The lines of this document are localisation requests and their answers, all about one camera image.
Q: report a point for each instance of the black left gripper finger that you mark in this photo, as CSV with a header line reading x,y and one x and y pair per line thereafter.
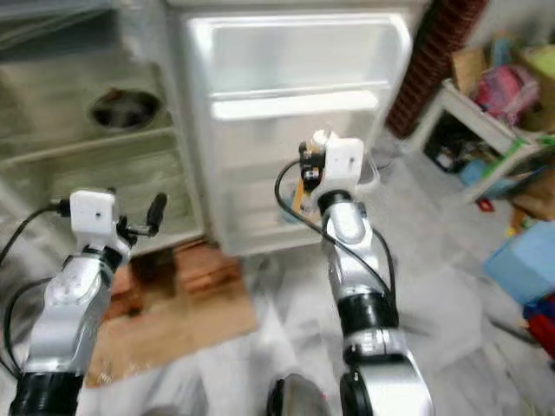
x,y
156,211

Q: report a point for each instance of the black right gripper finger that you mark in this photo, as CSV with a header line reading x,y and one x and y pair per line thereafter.
x,y
304,152

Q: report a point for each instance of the small orange juice bottle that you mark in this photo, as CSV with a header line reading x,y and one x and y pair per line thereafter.
x,y
323,139

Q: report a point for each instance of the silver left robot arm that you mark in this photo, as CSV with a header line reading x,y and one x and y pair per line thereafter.
x,y
74,312

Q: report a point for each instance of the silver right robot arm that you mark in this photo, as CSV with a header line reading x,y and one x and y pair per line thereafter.
x,y
355,243

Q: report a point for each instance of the white fridge body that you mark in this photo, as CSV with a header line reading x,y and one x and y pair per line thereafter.
x,y
69,173

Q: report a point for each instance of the white fridge door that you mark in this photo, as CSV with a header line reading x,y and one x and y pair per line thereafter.
x,y
312,61

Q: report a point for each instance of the glass fridge shelf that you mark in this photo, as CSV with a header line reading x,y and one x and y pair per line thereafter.
x,y
87,147

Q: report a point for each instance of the dark round fridge fan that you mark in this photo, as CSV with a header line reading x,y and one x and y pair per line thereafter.
x,y
126,110

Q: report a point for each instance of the red brick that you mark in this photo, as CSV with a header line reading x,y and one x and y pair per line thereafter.
x,y
130,290
208,269

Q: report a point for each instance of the brown cardboard sheet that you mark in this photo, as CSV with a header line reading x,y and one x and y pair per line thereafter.
x,y
173,338

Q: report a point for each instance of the dark red brick pillar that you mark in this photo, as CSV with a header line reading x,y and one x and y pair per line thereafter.
x,y
438,52

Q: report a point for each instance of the white shelf unit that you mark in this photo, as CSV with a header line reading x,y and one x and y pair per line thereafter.
x,y
477,113

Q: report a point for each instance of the pink bag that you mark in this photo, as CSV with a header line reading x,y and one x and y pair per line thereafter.
x,y
507,91

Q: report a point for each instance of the light blue plastic box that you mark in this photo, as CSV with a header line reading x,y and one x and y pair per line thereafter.
x,y
520,260

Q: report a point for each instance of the grey robot right leg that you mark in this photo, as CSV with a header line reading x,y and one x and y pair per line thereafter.
x,y
299,399

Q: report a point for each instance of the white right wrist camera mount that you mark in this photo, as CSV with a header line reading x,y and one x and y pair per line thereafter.
x,y
345,160

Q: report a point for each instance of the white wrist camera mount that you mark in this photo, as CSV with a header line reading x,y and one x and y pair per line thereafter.
x,y
345,160
93,221

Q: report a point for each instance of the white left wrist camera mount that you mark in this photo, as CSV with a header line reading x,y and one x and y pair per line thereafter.
x,y
93,221

